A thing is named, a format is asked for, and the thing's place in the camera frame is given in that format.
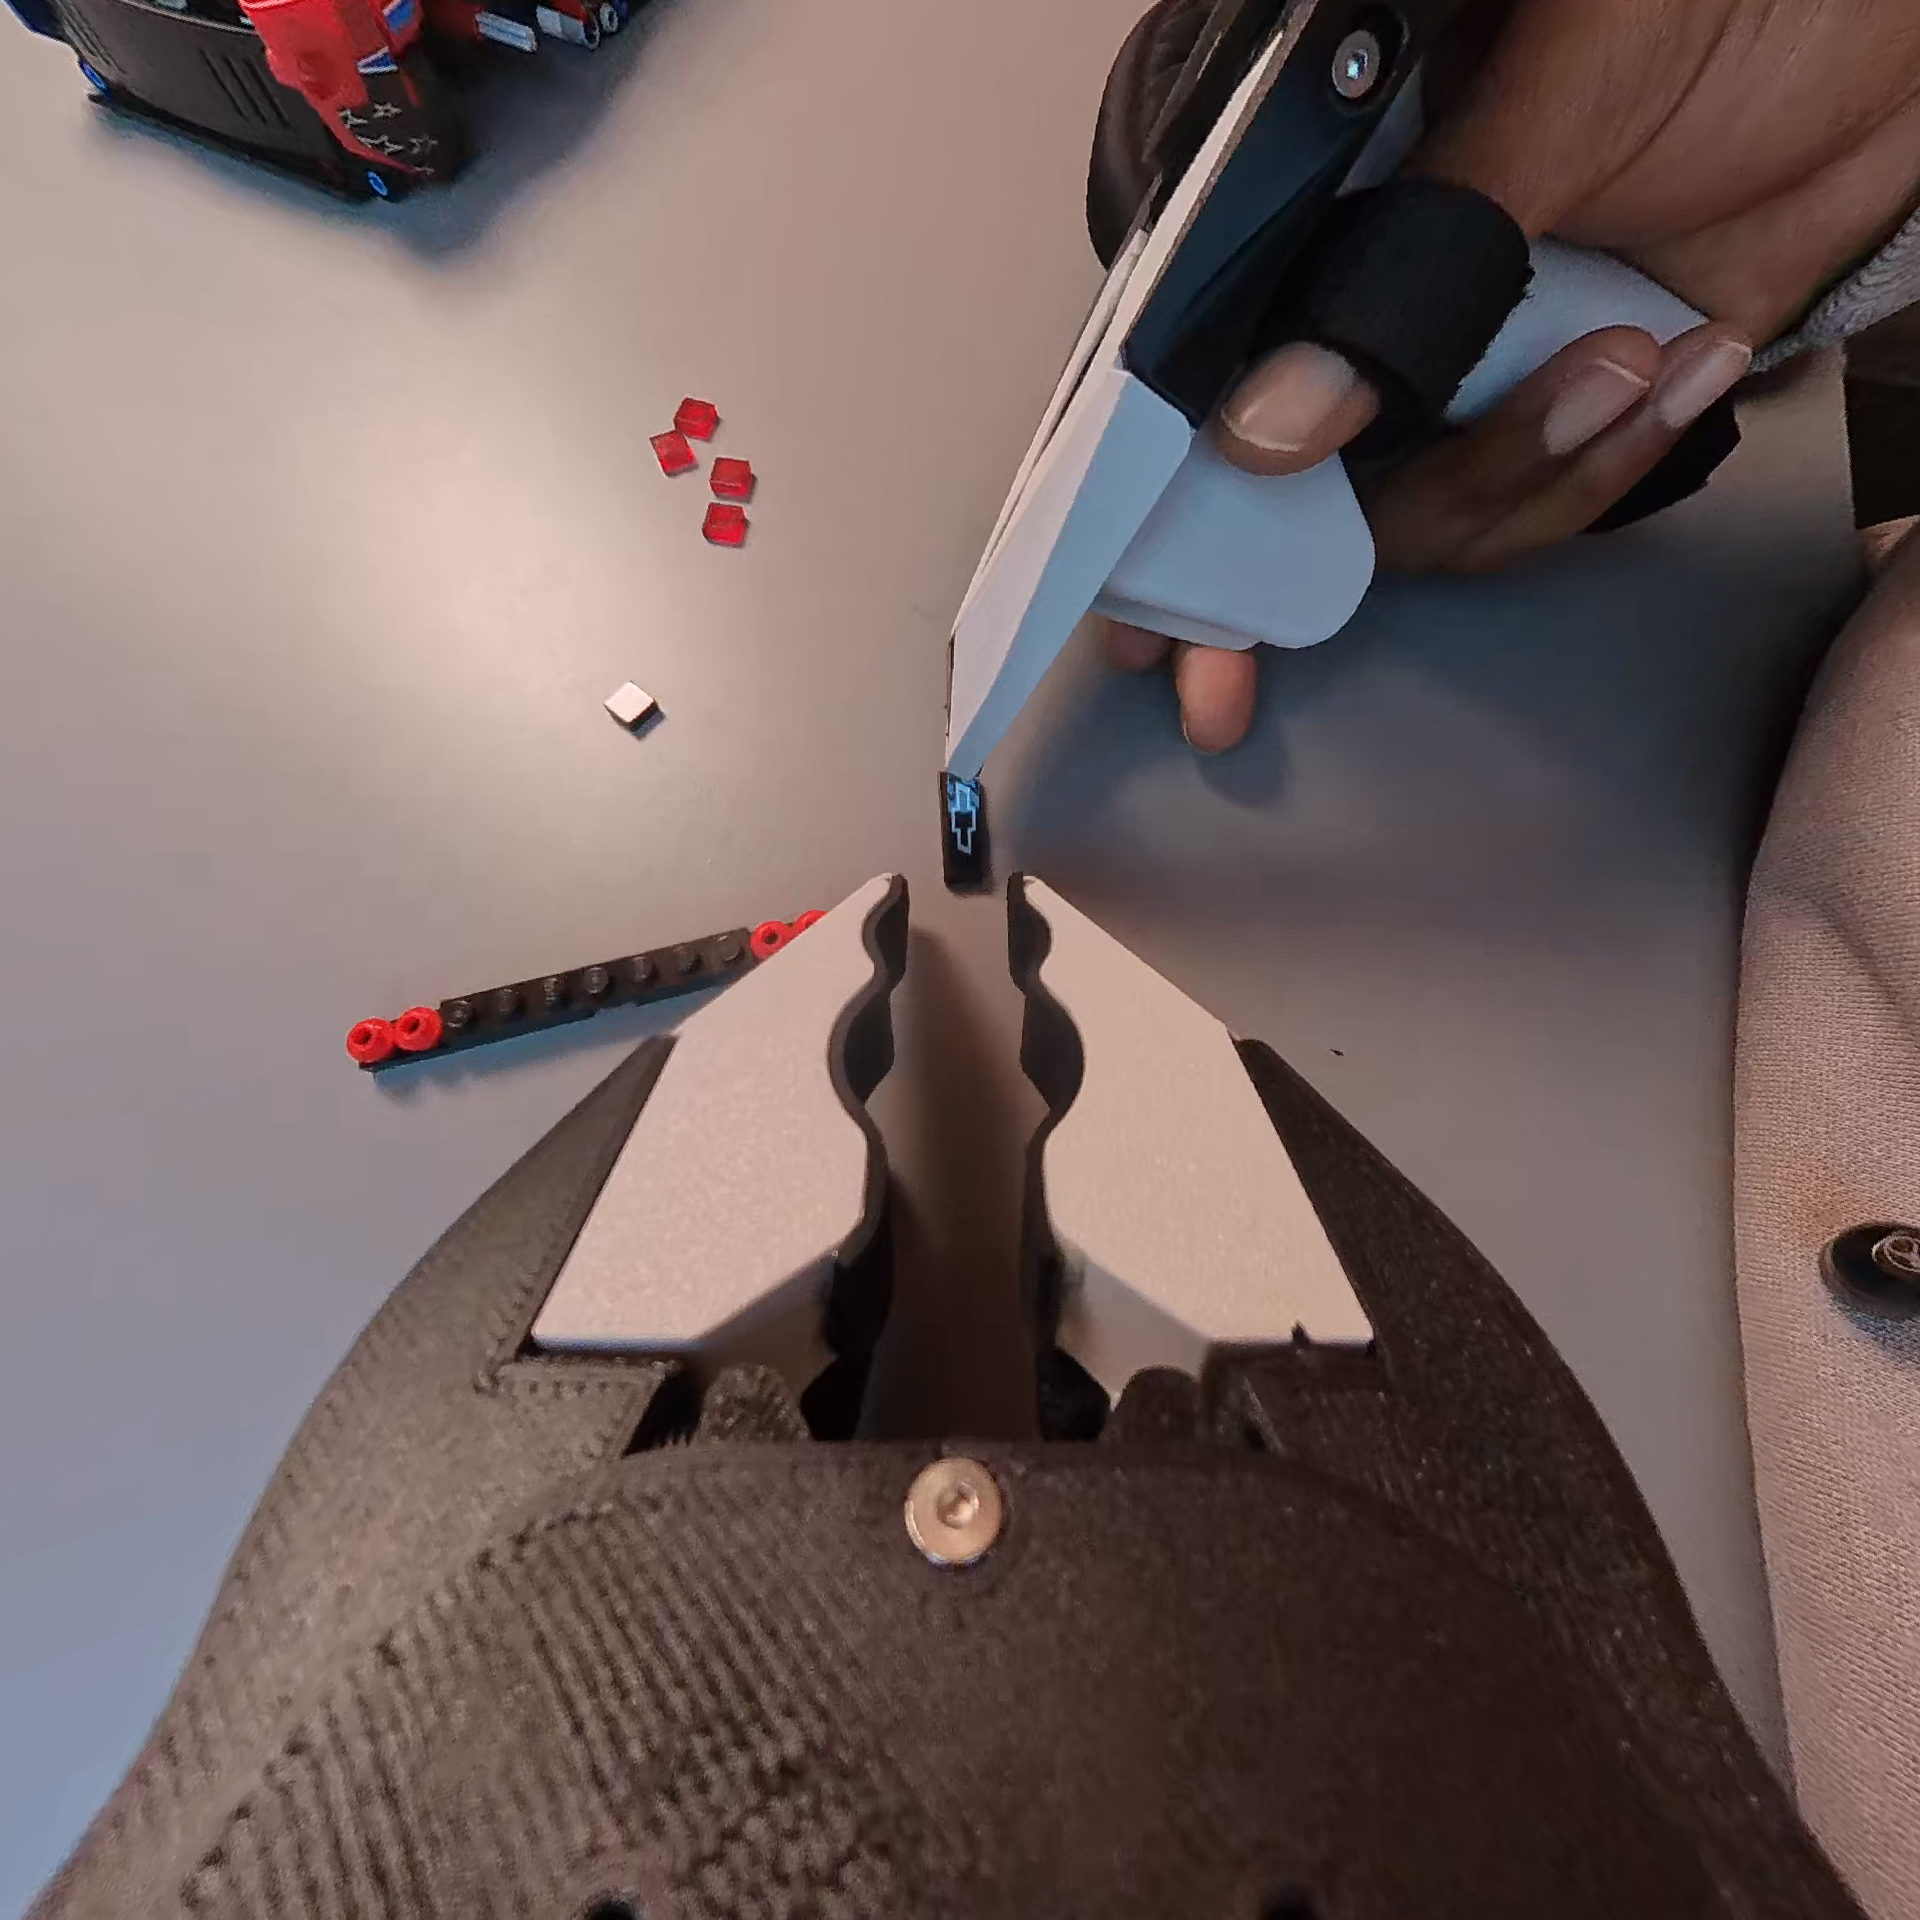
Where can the person's right forearm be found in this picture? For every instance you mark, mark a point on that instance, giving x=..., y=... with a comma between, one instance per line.
x=1852, y=292

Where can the long black lego plate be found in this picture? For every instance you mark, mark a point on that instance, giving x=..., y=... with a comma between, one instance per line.
x=599, y=984

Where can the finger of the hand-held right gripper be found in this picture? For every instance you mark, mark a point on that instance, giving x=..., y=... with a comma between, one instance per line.
x=1073, y=555
x=1085, y=352

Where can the red black lego car model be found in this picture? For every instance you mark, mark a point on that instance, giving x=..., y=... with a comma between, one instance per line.
x=300, y=75

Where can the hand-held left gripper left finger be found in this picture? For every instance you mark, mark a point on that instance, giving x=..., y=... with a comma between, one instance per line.
x=705, y=1200

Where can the black rectangular lego tile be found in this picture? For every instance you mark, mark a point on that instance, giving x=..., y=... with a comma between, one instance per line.
x=967, y=867

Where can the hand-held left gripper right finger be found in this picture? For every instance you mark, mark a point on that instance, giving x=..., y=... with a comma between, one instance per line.
x=1202, y=1200

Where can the small black square lego tile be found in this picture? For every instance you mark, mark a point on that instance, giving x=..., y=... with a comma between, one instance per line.
x=635, y=705

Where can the black chair armrest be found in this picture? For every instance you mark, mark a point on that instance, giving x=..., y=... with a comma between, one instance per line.
x=1887, y=427

